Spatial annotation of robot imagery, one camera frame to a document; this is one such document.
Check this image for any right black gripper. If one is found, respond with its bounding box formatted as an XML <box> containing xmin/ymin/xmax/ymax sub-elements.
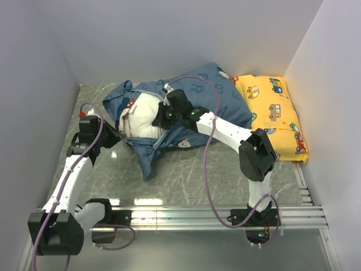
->
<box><xmin>153</xmin><ymin>102</ymin><xmax>183</xmax><ymax>127</ymax></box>

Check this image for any white pillow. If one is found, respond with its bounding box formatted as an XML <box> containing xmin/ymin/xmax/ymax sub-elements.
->
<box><xmin>116</xmin><ymin>93</ymin><xmax>165</xmax><ymax>139</ymax></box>

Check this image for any blue cartoon mouse pillowcase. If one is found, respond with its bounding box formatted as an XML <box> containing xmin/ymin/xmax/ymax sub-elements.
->
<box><xmin>103</xmin><ymin>63</ymin><xmax>252</xmax><ymax>181</ymax></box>

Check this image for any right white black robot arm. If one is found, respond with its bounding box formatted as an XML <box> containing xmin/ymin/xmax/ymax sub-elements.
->
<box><xmin>152</xmin><ymin>85</ymin><xmax>276</xmax><ymax>227</ymax></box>

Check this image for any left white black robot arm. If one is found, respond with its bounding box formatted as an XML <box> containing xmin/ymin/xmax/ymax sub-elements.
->
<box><xmin>28</xmin><ymin>113</ymin><xmax>121</xmax><ymax>256</ymax></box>

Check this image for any yellow car print pillow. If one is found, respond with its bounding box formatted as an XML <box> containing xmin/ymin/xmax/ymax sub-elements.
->
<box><xmin>231</xmin><ymin>75</ymin><xmax>309</xmax><ymax>163</ymax></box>

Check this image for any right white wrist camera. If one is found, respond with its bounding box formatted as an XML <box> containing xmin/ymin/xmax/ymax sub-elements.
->
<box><xmin>162</xmin><ymin>83</ymin><xmax>175</xmax><ymax>97</ymax></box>

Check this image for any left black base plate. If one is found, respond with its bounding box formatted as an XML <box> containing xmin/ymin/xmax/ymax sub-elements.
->
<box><xmin>95</xmin><ymin>209</ymin><xmax>132</xmax><ymax>227</ymax></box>

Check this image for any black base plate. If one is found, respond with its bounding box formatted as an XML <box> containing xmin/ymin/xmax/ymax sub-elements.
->
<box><xmin>95</xmin><ymin>209</ymin><xmax>132</xmax><ymax>227</ymax></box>
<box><xmin>227</xmin><ymin>208</ymin><xmax>281</xmax><ymax>227</ymax></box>

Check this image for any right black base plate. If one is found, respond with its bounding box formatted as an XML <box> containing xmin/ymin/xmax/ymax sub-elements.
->
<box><xmin>227</xmin><ymin>208</ymin><xmax>281</xmax><ymax>227</ymax></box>

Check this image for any aluminium mounting rail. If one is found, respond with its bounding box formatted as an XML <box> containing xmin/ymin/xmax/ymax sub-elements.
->
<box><xmin>72</xmin><ymin>206</ymin><xmax>328</xmax><ymax>231</ymax></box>

